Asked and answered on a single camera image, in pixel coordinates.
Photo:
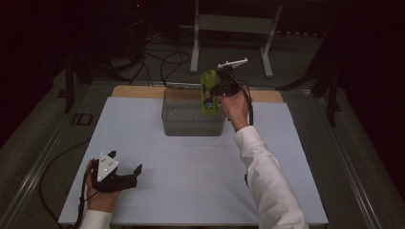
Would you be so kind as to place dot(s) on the black stand leg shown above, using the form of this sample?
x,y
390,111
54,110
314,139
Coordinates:
x,y
331,95
69,82

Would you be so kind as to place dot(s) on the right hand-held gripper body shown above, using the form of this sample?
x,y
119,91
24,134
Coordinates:
x,y
228,86

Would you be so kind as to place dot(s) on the green snack packet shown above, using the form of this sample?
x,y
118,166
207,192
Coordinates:
x,y
208,98

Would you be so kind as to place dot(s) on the white table sheet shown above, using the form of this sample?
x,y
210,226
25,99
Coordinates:
x,y
178,178

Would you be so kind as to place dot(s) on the person's right hand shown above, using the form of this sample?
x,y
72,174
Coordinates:
x,y
237,111

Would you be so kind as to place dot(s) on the person's left hand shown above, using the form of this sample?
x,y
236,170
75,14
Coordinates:
x,y
100,200

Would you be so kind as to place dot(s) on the white metal stand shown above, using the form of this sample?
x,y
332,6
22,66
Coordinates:
x,y
234,24

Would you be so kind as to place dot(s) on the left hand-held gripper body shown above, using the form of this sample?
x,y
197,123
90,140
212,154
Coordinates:
x,y
110,181

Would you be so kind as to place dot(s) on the black rectangular floor bracket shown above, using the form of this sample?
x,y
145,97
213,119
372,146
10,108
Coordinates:
x,y
81,119

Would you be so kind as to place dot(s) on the aluminium floor rail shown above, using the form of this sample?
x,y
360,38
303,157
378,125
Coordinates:
x,y
350,165
35,168

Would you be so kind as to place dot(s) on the transparent grey plastic box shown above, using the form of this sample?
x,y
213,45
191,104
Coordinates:
x,y
184,120

